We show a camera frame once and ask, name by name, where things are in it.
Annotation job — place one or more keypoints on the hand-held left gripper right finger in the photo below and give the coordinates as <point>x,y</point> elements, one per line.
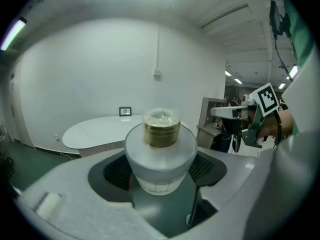
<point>240,179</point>

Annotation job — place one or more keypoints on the white wall junction box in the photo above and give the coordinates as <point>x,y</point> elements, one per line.
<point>157,74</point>

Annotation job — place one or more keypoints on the grey wooden cabinet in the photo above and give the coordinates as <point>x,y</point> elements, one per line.
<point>207,124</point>

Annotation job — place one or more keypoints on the ceiling tube light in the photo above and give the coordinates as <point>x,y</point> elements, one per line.
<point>12,34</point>

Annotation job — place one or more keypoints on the small clear glass jar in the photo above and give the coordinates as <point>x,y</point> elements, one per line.
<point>160,156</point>

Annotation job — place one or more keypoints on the person's right hand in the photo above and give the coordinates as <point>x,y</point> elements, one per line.
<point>286,124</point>

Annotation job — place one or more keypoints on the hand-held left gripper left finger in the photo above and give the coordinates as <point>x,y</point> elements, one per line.
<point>65,199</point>

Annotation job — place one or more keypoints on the ceiling light panel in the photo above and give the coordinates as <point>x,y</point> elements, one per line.
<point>281,85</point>
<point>238,81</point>
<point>228,72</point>
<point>293,72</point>

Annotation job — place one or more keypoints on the white wall conduit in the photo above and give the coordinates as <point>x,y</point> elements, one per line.
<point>157,46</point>

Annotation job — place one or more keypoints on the white round table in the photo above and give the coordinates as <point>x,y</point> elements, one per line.
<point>100,131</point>

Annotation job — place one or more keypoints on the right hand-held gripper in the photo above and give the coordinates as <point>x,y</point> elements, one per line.
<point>266,99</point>

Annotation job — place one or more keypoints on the person's green shirt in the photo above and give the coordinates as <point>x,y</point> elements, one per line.
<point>300,34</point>

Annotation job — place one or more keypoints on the black picture frame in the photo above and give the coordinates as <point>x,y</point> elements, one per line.
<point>125,111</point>

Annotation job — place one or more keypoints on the white wall socket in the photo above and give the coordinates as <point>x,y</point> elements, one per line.
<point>57,137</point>

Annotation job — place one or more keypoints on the black device on arm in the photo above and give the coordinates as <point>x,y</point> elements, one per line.
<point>275,16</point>

